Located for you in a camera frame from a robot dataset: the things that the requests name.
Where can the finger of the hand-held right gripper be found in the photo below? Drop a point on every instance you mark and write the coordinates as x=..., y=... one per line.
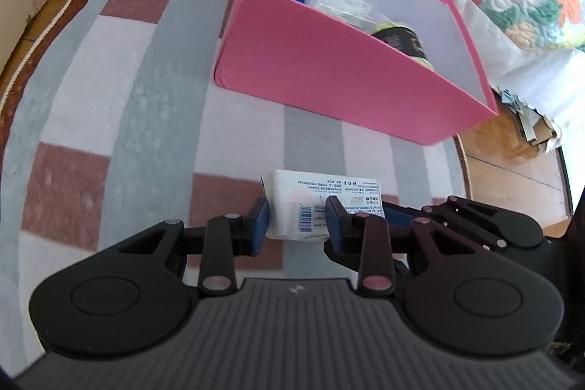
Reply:
x=400, y=216

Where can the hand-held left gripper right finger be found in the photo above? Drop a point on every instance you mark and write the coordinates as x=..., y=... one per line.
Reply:
x=333, y=225

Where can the white tissue packet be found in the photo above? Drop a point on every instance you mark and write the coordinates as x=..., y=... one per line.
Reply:
x=292, y=198

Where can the pink cardboard box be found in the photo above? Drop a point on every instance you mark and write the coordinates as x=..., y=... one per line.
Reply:
x=329, y=65

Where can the stack of papers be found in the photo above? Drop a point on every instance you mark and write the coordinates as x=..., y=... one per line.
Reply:
x=534, y=120

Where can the green yarn ball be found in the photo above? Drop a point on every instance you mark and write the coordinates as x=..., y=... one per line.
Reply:
x=402, y=40

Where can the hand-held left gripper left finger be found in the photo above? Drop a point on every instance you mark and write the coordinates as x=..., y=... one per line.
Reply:
x=260, y=225

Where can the striped checkered rug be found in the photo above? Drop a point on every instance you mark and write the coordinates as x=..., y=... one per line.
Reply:
x=137, y=120

